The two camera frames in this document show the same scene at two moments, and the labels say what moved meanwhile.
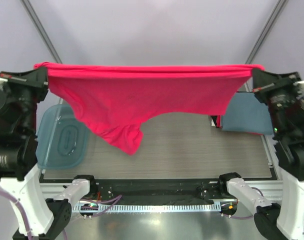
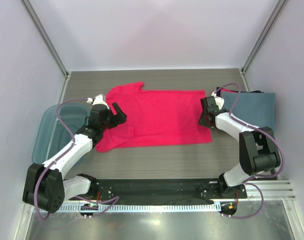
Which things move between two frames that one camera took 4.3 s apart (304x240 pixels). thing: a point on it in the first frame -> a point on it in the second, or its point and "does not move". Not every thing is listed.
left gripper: (36, 78) -> (119, 119)
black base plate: (160, 190) does not move
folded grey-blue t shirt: (245, 112) does not move
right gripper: (263, 81) -> (202, 121)
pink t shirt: (114, 100) -> (154, 118)
